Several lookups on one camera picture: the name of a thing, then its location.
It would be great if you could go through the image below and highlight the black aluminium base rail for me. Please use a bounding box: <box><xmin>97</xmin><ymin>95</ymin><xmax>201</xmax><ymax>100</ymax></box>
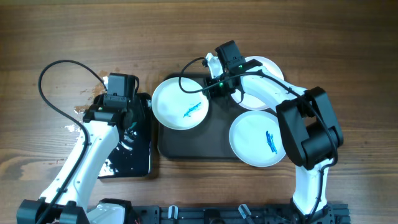
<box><xmin>130</xmin><ymin>203</ymin><xmax>351</xmax><ymax>224</ymax></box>

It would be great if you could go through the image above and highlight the left black cable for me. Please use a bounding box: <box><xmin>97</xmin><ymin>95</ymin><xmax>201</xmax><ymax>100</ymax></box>
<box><xmin>37</xmin><ymin>59</ymin><xmax>108</xmax><ymax>224</ymax></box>

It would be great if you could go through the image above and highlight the white plate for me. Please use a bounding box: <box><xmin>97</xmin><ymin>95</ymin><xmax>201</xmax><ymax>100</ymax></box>
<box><xmin>152</xmin><ymin>77</ymin><xmax>209</xmax><ymax>130</ymax></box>
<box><xmin>231</xmin><ymin>56</ymin><xmax>284</xmax><ymax>110</ymax></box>
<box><xmin>229</xmin><ymin>111</ymin><xmax>286</xmax><ymax>167</ymax></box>

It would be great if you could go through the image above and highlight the black water tray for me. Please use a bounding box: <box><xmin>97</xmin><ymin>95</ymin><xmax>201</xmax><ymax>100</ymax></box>
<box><xmin>98</xmin><ymin>93</ymin><xmax>152</xmax><ymax>179</ymax></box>

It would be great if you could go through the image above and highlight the right black cable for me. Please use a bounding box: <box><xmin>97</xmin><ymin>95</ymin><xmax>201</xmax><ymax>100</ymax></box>
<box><xmin>178</xmin><ymin>57</ymin><xmax>340</xmax><ymax>224</ymax></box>

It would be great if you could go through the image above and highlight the brown serving tray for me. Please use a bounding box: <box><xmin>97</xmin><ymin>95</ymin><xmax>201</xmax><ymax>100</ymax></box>
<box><xmin>156</xmin><ymin>73</ymin><xmax>249</xmax><ymax>161</ymax></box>

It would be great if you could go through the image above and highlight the black cable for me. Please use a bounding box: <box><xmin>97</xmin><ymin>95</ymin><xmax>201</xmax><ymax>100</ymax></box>
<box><xmin>37</xmin><ymin>59</ymin><xmax>108</xmax><ymax>224</ymax></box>
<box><xmin>178</xmin><ymin>57</ymin><xmax>340</xmax><ymax>224</ymax></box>

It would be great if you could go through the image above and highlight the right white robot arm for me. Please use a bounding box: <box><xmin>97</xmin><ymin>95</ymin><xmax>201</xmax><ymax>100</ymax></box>
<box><xmin>203</xmin><ymin>59</ymin><xmax>343</xmax><ymax>223</ymax></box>

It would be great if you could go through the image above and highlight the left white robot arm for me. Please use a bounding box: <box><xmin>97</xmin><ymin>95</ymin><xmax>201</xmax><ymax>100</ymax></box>
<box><xmin>16</xmin><ymin>93</ymin><xmax>152</xmax><ymax>223</ymax></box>

